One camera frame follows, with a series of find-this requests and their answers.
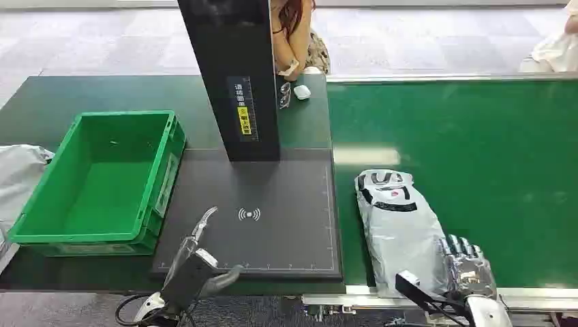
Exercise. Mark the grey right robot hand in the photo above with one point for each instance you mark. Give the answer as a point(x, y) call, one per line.
point(472, 273)

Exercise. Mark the white earbud case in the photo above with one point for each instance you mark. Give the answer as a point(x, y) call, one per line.
point(302, 92)

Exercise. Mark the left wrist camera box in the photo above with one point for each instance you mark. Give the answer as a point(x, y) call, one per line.
point(187, 280)

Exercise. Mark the black scanner tower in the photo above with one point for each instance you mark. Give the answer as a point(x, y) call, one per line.
point(235, 67)

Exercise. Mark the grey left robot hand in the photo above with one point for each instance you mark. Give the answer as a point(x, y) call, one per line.
point(226, 275)

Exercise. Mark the green plastic crate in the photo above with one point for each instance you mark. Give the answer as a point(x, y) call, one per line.
point(104, 189)

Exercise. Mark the green conveyor belt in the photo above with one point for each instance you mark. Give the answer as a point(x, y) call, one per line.
point(487, 180)

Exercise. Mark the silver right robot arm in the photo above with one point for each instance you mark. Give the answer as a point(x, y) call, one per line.
point(490, 313)

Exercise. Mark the grey crumpled bag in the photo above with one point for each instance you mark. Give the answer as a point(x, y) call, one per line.
point(18, 180)

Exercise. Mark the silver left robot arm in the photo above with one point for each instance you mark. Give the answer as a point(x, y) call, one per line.
point(151, 309)

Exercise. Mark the grey plastic parcel bag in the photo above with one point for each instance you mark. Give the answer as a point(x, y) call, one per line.
point(399, 230)

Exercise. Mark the black scanner pad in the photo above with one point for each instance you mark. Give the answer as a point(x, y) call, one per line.
point(271, 234)

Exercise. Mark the silver conveyor frame rail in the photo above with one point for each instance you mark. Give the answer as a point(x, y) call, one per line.
point(361, 300)

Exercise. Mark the clear eyeglasses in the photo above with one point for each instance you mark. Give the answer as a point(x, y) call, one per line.
point(285, 95)

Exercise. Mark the person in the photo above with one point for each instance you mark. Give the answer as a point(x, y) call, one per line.
point(557, 52)
point(293, 36)

